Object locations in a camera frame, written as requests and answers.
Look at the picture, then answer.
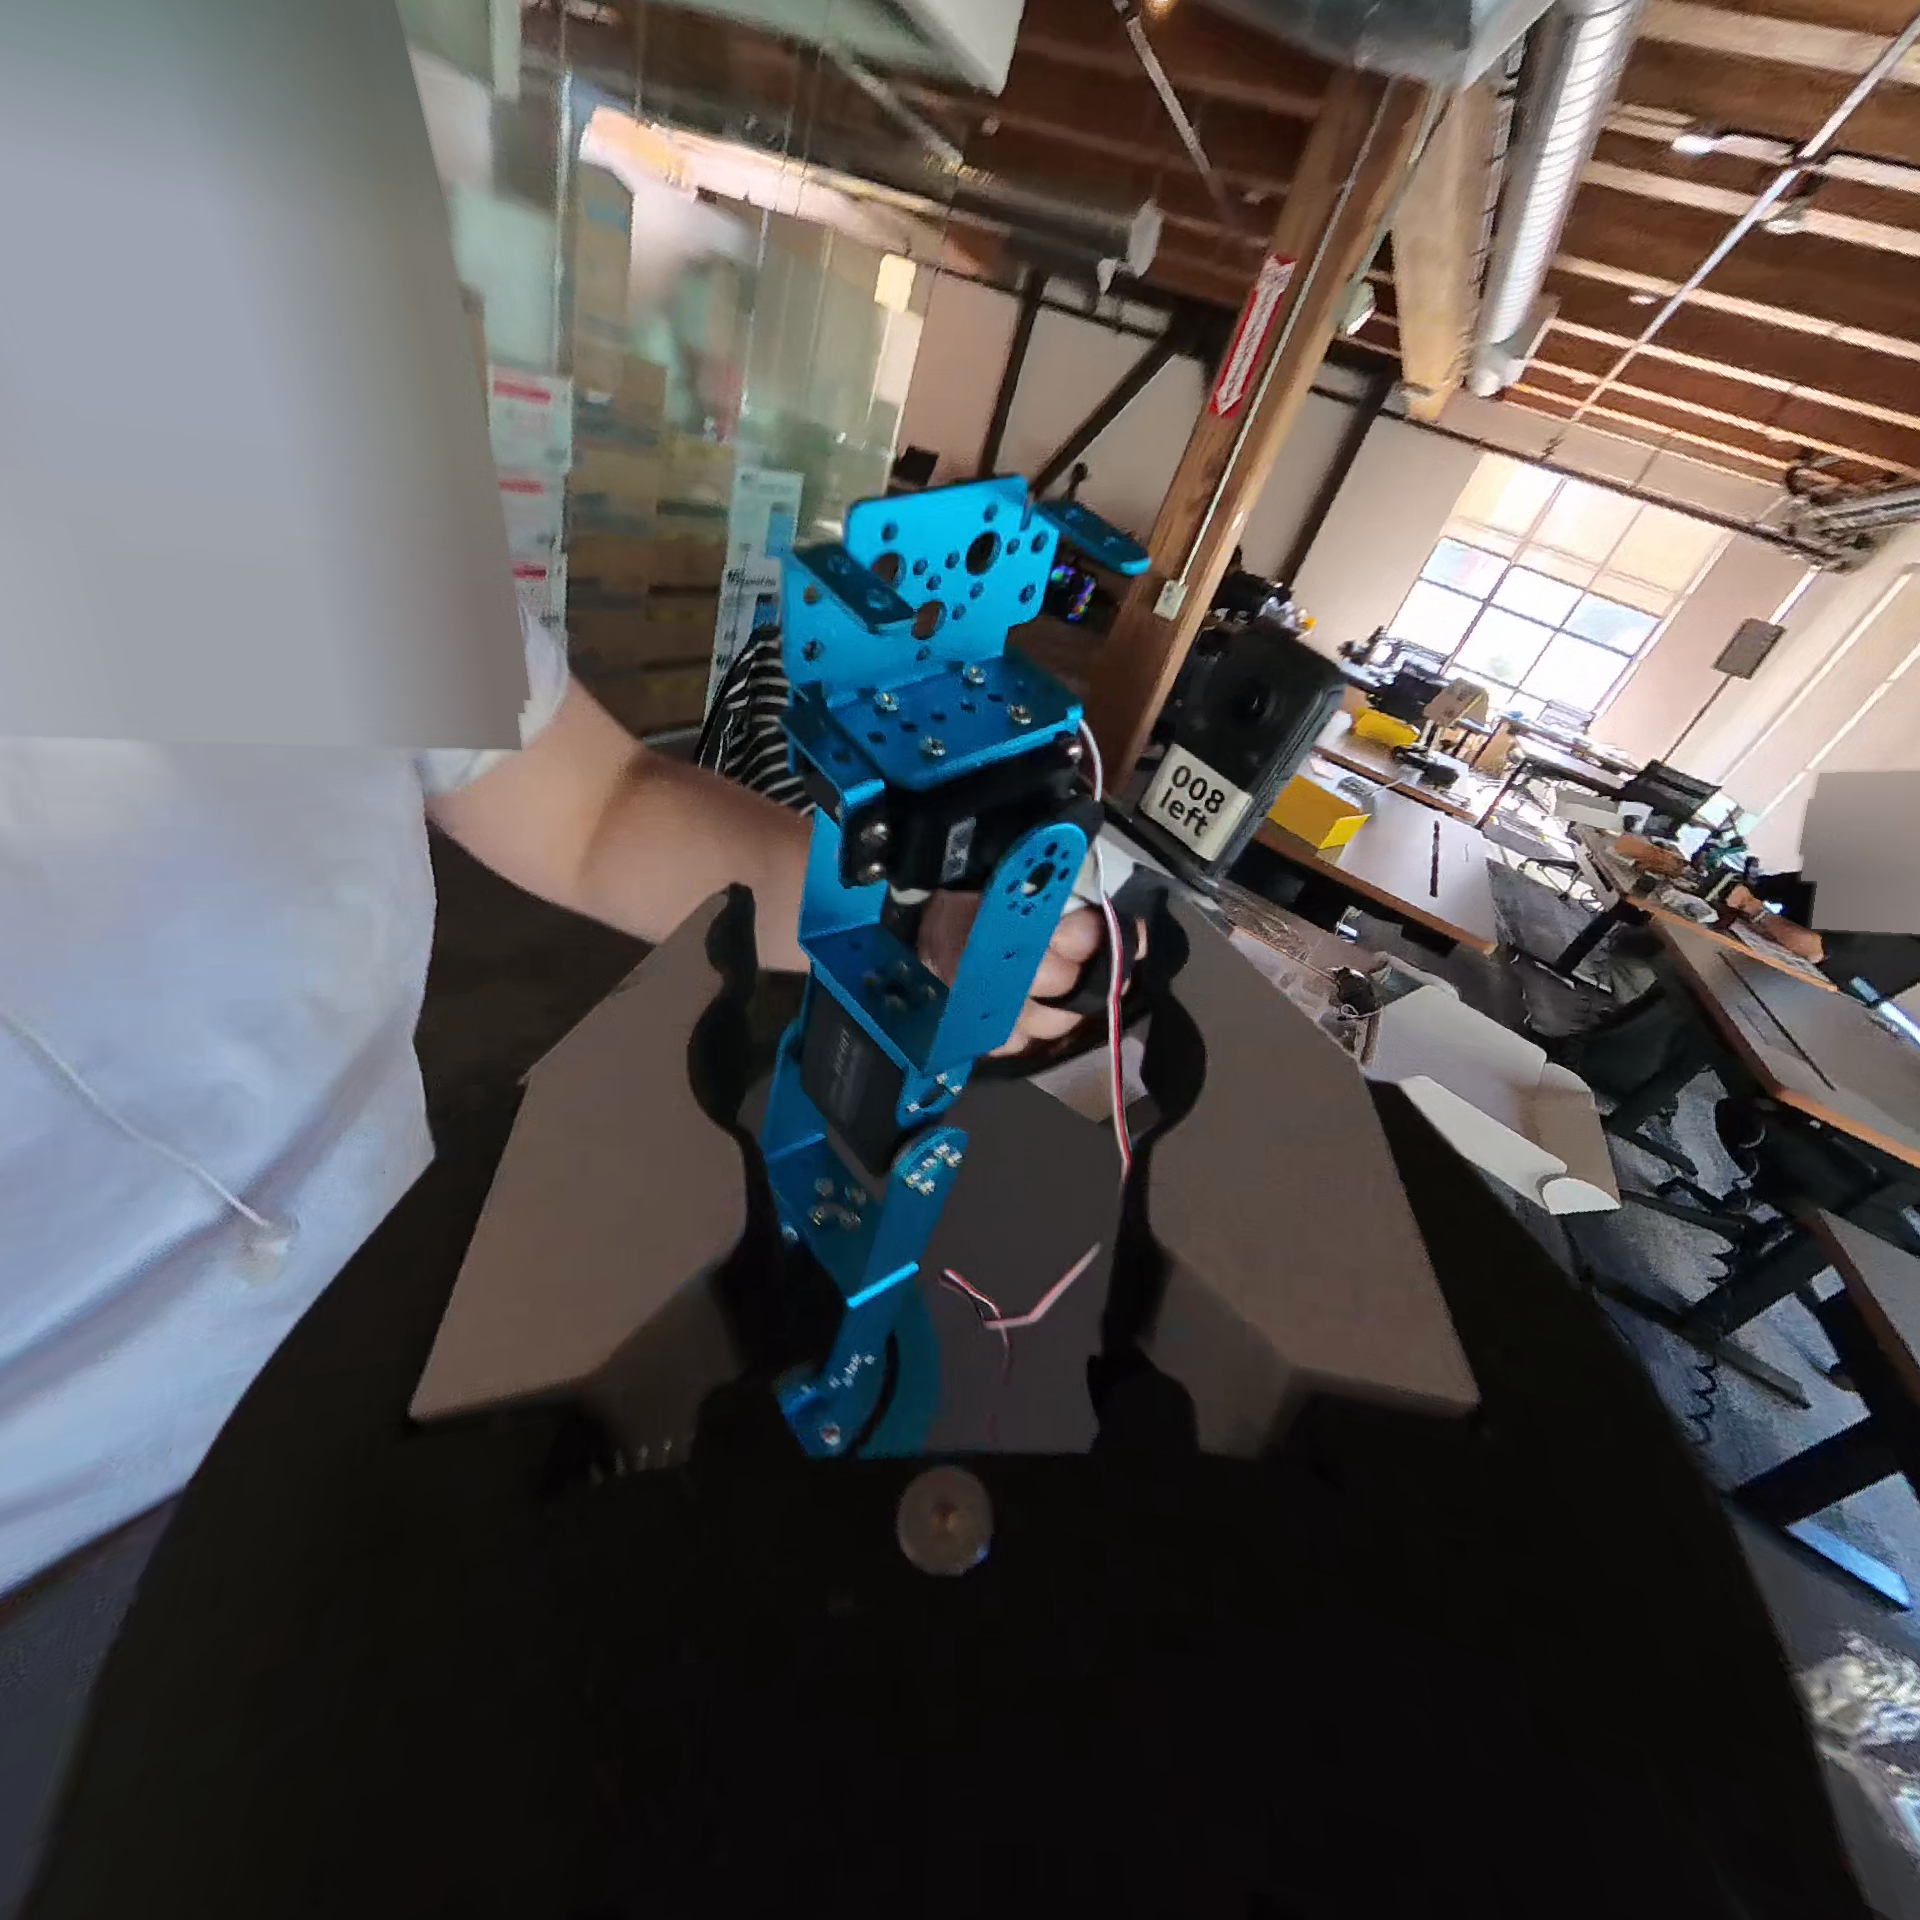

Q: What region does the yellow box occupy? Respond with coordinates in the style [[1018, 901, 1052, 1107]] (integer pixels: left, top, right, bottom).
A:
[[1267, 779, 1372, 854]]

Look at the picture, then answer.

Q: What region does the striped cloth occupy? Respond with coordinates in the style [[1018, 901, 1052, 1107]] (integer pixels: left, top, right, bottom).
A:
[[698, 622, 819, 818]]

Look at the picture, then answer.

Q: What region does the white cardboard box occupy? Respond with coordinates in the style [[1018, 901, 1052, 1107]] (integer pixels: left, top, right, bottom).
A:
[[1357, 983, 1624, 1217]]

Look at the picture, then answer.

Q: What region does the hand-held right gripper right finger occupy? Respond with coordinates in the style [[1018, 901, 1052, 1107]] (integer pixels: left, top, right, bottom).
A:
[[1100, 881, 1483, 1461]]

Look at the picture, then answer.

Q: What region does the black office chair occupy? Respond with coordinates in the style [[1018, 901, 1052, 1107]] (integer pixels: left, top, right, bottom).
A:
[[1627, 756, 1728, 841]]

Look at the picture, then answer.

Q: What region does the stack of cardboard boxes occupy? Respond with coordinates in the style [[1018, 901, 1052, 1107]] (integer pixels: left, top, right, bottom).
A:
[[495, 148, 925, 737]]

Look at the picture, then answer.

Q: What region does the person in white shirt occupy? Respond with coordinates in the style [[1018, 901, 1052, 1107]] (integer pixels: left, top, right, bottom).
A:
[[0, 569, 580, 1599]]

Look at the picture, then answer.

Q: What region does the white drawstring cord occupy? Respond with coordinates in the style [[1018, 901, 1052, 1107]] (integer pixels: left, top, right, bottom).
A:
[[0, 1006, 302, 1284]]

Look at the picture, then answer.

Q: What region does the white and red servo cable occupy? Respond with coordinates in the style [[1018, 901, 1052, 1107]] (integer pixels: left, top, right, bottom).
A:
[[1067, 725, 1149, 1193], [938, 1241, 1105, 1405]]

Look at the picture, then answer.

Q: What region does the crumpled clear plastic bag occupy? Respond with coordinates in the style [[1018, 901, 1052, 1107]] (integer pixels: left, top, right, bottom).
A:
[[1801, 1633, 1920, 1774]]

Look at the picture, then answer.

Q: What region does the red and white sign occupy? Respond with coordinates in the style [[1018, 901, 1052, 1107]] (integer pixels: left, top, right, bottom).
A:
[[1206, 252, 1302, 422]]

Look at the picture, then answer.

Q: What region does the person's left hand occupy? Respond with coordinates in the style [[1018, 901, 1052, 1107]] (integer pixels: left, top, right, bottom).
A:
[[983, 892, 1149, 1059]]

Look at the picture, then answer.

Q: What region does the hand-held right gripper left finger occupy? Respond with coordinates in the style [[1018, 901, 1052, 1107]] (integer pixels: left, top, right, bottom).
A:
[[411, 881, 770, 1447]]

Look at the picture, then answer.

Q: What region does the silver ventilation duct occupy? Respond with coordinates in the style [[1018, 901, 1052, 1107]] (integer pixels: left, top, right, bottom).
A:
[[1468, 0, 1649, 398]]

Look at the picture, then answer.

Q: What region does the large paned window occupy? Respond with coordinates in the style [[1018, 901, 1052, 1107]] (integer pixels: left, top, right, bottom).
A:
[[1387, 456, 1749, 727]]

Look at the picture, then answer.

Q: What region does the blue toy robot arm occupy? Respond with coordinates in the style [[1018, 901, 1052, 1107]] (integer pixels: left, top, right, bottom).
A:
[[757, 477, 1155, 1461]]

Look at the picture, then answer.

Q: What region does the wooden support post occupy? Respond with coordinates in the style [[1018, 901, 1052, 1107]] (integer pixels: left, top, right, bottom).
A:
[[1118, 65, 1448, 781]]

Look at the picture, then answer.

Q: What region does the person's left forearm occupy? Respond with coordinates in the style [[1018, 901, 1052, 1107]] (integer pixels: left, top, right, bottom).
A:
[[424, 682, 843, 976]]

